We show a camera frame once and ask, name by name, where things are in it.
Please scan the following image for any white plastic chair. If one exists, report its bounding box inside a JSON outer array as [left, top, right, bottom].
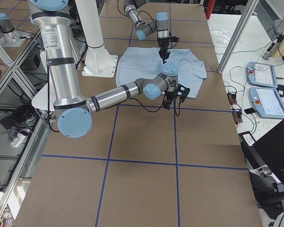
[[32, 51, 56, 111]]

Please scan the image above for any aluminium frame post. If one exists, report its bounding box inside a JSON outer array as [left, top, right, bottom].
[[217, 0, 259, 74]]

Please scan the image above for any upper teach pendant tablet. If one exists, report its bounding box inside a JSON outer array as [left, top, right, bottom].
[[247, 61, 278, 88]]

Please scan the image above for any white power strip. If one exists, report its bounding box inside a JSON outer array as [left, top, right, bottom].
[[10, 132, 26, 148]]

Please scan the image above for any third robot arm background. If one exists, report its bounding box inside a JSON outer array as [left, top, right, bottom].
[[0, 13, 27, 47]]

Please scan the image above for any black laptop computer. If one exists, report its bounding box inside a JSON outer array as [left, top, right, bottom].
[[253, 119, 284, 185]]

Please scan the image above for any light blue button-up shirt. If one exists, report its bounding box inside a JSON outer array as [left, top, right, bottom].
[[116, 47, 207, 98]]

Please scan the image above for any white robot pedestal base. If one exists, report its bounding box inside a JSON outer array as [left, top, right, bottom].
[[75, 0, 118, 78]]

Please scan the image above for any lower teach pendant tablet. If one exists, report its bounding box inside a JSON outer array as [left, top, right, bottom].
[[249, 87, 284, 119]]

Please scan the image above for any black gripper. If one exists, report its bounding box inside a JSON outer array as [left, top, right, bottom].
[[163, 85, 190, 109], [158, 36, 179, 64]]

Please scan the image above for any teach pendant tablet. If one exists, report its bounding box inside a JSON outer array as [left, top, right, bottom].
[[247, 61, 278, 88], [249, 87, 284, 119]]

